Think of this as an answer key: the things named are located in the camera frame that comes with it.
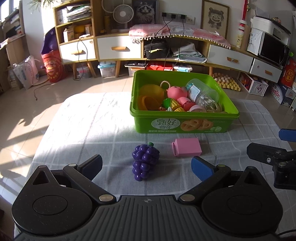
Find egg carton tray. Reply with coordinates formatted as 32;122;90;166
212;72;241;92

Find pink pig toy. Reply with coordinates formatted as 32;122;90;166
167;86;195;111

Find red cylindrical bag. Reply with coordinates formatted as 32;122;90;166
42;50;66;83

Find yellow plastic bowl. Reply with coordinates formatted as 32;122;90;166
137;84;165;111

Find potted green plant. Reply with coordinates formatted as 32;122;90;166
29;0;56;11

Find clear cotton swab jar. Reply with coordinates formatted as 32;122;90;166
186;79;223;113

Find white plastic shopping bag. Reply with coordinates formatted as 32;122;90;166
13;55;39;90

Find framed cartoon girl picture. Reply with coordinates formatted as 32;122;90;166
201;1;230;39

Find yellow green toy corn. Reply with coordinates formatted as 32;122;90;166
163;98;185;112

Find black bag in cabinet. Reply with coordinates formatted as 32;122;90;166
144;40;170;60

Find green plastic cookie bin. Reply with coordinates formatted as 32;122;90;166
130;70;239;133

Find white desk fan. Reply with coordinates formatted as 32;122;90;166
113;4;134;28

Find wooden shelf unit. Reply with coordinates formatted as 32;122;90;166
53;1;97;80

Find white patterned toy box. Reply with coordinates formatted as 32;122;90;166
237;72;268;97

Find clear storage box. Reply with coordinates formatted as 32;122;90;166
97;61;116;78

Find wooden TV cabinet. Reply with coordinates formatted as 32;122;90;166
96;34;282;82

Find framed cat picture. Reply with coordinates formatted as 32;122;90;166
132;0;159;25

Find purple toy grapes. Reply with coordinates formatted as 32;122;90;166
132;142;159;181

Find pink lace cloth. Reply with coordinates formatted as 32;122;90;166
128;24;231;49

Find pink rectangular box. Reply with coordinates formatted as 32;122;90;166
171;138;202;158

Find red storage box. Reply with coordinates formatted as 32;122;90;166
146;61;173;71

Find grey checked cloth mat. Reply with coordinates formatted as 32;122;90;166
14;92;295;235

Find black microwave oven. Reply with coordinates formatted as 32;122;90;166
246;28;290;67

